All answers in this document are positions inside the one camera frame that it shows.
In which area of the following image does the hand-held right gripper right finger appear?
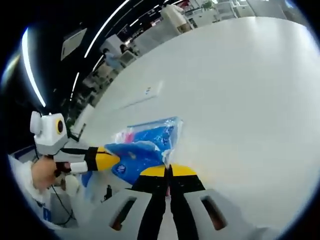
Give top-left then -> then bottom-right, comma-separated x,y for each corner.
167,163 -> 251,240

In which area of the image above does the white table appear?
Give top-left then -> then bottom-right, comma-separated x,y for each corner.
74,16 -> 320,240

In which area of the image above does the blue packet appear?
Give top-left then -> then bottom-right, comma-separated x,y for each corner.
82,139 -> 167,198

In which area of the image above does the white paper strip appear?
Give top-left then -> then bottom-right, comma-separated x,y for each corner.
119,82 -> 164,111

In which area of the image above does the person's left hand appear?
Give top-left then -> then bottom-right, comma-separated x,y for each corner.
31,155 -> 71,191

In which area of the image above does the ceiling air conditioner unit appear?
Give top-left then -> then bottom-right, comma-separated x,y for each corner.
61,27 -> 88,61

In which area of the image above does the clear plastic zip bag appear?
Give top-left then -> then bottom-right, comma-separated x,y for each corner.
111,115 -> 185,167

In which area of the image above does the person in white coat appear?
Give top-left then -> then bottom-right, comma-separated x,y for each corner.
14,184 -> 85,230

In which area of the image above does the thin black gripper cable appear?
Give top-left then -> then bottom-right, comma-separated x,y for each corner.
50,183 -> 76,225

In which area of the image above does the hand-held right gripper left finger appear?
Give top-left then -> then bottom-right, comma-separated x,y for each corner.
84,166 -> 168,240

